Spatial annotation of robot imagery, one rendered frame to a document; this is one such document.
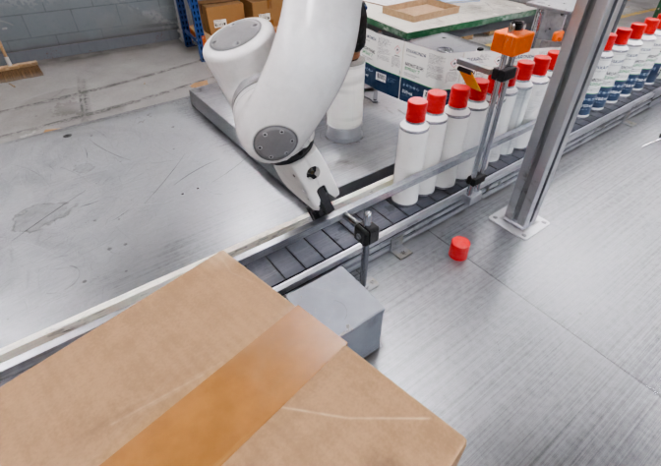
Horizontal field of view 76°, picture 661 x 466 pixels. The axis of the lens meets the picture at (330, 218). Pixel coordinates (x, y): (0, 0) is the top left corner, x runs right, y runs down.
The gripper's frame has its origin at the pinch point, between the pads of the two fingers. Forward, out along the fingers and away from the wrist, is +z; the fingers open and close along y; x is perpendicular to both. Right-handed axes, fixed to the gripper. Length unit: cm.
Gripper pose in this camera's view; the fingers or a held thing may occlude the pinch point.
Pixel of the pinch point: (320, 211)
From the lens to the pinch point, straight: 69.6
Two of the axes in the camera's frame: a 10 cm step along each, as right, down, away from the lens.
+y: -5.9, -5.1, 6.2
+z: 2.7, 6.0, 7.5
